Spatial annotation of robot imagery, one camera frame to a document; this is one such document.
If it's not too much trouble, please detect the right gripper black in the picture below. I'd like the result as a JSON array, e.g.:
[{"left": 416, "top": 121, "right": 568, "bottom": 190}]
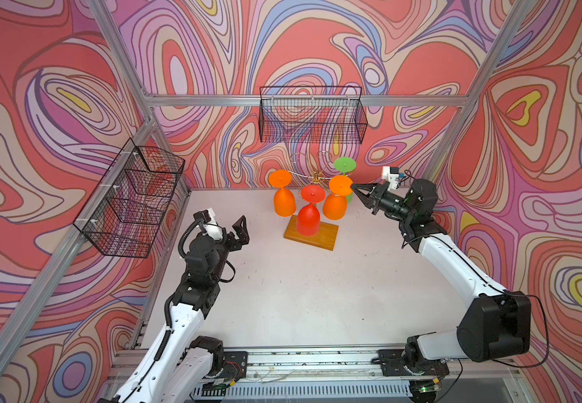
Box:
[{"left": 350, "top": 180, "right": 414, "bottom": 221}]

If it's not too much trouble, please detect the orange wine glass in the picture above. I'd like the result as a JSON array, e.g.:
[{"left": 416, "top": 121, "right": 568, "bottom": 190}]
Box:
[
  {"left": 268, "top": 170, "right": 296, "bottom": 218},
  {"left": 323, "top": 175, "right": 353, "bottom": 221}
]

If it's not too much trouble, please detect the green wine glass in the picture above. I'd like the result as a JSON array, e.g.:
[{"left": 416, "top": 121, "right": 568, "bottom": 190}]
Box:
[{"left": 329, "top": 157, "right": 356, "bottom": 203}]

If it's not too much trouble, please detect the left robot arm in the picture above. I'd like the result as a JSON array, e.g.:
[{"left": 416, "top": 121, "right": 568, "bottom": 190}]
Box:
[{"left": 111, "top": 208, "right": 250, "bottom": 402}]

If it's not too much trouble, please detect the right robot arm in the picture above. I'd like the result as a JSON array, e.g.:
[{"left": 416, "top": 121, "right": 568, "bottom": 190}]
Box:
[{"left": 351, "top": 179, "right": 531, "bottom": 374}]

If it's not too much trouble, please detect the wooden rack base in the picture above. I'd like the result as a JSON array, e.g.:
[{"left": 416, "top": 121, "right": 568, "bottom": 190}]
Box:
[{"left": 283, "top": 220, "right": 340, "bottom": 251}]

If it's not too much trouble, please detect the red wine glass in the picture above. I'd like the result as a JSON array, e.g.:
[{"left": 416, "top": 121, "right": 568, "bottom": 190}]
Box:
[{"left": 296, "top": 185, "right": 325, "bottom": 237}]

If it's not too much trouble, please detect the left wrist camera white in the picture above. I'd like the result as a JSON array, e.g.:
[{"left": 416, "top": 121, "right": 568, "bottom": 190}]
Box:
[{"left": 193, "top": 208, "right": 224, "bottom": 241}]

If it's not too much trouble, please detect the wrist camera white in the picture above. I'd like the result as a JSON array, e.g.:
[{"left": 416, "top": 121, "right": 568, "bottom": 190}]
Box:
[
  {"left": 193, "top": 208, "right": 224, "bottom": 241},
  {"left": 382, "top": 166, "right": 405, "bottom": 190}
]

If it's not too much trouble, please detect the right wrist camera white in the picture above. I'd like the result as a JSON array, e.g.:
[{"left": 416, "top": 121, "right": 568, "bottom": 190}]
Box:
[{"left": 382, "top": 166, "right": 405, "bottom": 190}]

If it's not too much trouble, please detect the gold wire glass rack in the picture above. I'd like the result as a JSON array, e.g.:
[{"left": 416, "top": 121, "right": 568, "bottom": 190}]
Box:
[{"left": 288, "top": 150, "right": 349, "bottom": 192}]

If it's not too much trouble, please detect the black wire basket back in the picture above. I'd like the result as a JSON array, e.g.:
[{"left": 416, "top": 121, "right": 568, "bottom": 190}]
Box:
[{"left": 258, "top": 84, "right": 368, "bottom": 144}]

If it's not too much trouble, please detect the black wire basket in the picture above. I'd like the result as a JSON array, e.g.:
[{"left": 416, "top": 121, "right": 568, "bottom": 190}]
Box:
[
  {"left": 258, "top": 84, "right": 368, "bottom": 144},
  {"left": 73, "top": 139, "right": 185, "bottom": 259}
]

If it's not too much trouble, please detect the black wire basket left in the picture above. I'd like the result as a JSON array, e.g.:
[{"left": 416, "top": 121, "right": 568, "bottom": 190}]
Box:
[{"left": 73, "top": 139, "right": 185, "bottom": 259}]

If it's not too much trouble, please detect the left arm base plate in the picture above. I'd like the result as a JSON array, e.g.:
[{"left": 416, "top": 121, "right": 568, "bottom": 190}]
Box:
[{"left": 200, "top": 350, "right": 249, "bottom": 388}]

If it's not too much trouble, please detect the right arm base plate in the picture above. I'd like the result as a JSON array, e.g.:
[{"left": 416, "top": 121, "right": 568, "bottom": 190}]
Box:
[{"left": 371, "top": 349, "right": 450, "bottom": 378}]

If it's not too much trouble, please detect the aluminium mounting rail front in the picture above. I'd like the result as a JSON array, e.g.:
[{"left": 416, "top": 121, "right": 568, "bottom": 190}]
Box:
[{"left": 103, "top": 344, "right": 519, "bottom": 401}]

